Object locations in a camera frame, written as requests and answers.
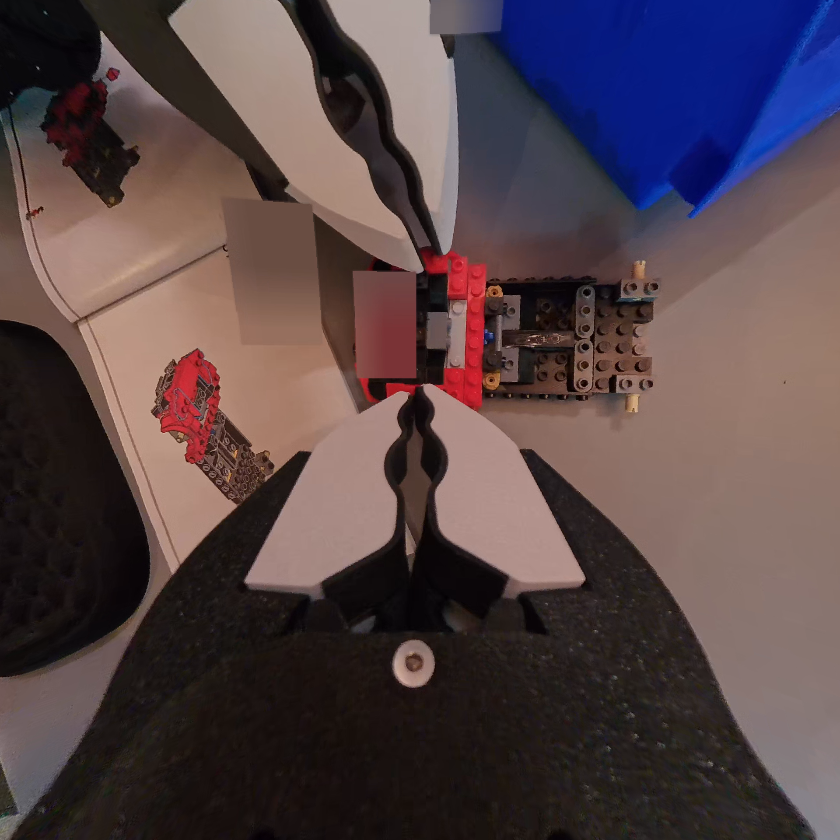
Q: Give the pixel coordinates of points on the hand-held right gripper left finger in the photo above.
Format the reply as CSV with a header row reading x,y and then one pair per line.
x,y
328,512

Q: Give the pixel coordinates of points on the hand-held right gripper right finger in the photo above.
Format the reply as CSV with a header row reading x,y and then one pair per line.
x,y
505,519

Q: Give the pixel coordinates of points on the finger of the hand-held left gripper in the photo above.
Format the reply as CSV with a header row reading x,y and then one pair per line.
x,y
263,92
420,118

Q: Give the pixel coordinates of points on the blue plastic bin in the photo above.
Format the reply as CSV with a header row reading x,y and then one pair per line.
x,y
617,92

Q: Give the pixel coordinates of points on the red and black lego car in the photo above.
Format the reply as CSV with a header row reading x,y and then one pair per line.
x,y
604,341

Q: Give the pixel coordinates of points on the lego instruction booklet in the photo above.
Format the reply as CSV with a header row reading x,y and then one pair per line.
x,y
145,250

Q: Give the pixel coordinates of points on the black quilted pad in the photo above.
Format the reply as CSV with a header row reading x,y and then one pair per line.
x,y
59,512

